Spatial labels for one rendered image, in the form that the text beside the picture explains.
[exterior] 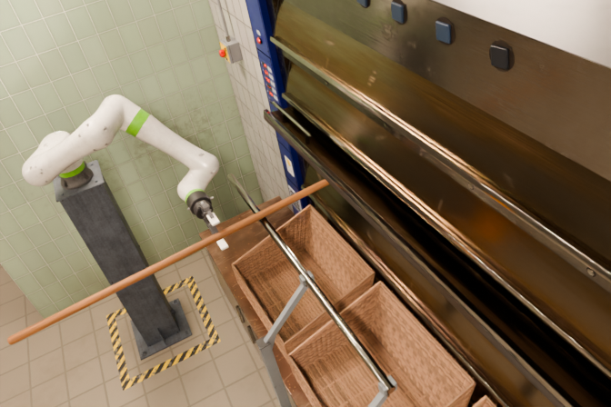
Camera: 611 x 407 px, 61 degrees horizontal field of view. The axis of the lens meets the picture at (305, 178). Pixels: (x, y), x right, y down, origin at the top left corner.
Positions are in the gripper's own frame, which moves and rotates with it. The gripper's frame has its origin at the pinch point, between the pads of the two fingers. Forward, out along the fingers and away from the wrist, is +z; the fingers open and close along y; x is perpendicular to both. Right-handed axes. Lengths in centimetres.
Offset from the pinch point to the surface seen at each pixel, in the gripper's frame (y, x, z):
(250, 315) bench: 61, -1, -7
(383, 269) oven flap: 24, -51, 35
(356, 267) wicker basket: 40, -49, 15
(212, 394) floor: 119, 31, -18
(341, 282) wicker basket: 56, -45, 6
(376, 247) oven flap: 20, -53, 27
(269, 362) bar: 34, 5, 38
